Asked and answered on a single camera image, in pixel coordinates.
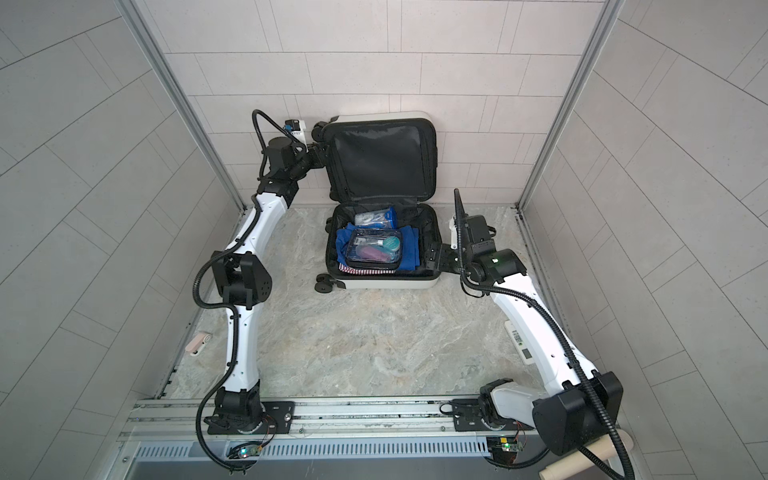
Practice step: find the white remote control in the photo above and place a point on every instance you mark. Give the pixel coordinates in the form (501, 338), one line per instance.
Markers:
(519, 344)

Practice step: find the pink small device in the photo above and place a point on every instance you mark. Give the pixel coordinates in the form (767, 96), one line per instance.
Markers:
(197, 343)

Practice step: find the red white striped cloth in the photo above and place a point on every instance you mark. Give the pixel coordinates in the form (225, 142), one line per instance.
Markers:
(364, 271)

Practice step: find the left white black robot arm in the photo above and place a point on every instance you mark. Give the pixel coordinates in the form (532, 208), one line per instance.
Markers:
(244, 283)

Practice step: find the beige wooden handle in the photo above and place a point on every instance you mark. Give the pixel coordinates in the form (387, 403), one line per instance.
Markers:
(576, 462)

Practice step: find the circuit board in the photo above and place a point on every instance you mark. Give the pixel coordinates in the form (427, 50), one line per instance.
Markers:
(499, 445)
(245, 451)

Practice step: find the left circuit board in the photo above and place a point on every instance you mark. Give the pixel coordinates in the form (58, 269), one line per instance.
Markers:
(245, 451)

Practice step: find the detached black suitcase wheel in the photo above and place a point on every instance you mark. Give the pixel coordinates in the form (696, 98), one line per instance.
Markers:
(325, 283)

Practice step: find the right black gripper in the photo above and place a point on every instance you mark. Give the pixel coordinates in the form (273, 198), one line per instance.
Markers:
(444, 252)

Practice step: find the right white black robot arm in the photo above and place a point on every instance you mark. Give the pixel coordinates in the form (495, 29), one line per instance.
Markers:
(578, 408)

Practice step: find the clear toiletry pouch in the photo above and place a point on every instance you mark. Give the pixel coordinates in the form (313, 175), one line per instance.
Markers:
(374, 249)

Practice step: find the blue lid plastic cup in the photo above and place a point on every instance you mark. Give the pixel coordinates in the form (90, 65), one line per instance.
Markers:
(377, 219)

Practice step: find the black white suitcase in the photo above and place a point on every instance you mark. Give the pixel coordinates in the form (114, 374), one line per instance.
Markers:
(376, 161)

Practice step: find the aluminium mounting rail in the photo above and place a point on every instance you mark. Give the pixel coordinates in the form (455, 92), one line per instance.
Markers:
(314, 417)

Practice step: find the blue shirt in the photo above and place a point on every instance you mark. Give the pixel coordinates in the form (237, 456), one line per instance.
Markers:
(410, 236)

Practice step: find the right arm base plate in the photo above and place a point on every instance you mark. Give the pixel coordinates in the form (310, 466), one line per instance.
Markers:
(469, 415)

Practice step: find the right circuit board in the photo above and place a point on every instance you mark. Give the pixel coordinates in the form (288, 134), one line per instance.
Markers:
(499, 445)

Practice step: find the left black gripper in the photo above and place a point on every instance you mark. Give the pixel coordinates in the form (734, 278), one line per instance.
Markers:
(318, 160)

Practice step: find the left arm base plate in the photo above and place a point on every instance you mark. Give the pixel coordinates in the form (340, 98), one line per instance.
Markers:
(274, 417)

